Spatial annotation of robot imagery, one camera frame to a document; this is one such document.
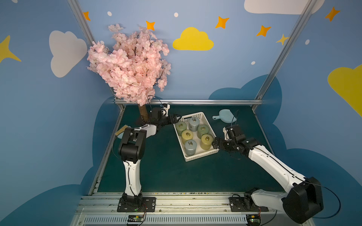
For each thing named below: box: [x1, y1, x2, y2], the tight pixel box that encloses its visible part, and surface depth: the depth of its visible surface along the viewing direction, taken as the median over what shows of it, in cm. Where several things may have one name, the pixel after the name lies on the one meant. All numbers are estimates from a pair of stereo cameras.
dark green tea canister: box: [197, 124, 209, 140], surface depth 98 cm
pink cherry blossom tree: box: [87, 23, 172, 122], surface depth 73 cm
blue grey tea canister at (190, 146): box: [184, 139, 198, 157], surface depth 91 cm
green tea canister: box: [175, 121, 188, 137], surface depth 100 cm
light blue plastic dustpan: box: [212, 108, 238, 124], surface depth 117 cm
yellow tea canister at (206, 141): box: [199, 133, 214, 151], surface depth 93 cm
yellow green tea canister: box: [181, 129, 194, 145], surface depth 95 cm
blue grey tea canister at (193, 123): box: [188, 116, 200, 132], surface depth 103 cm
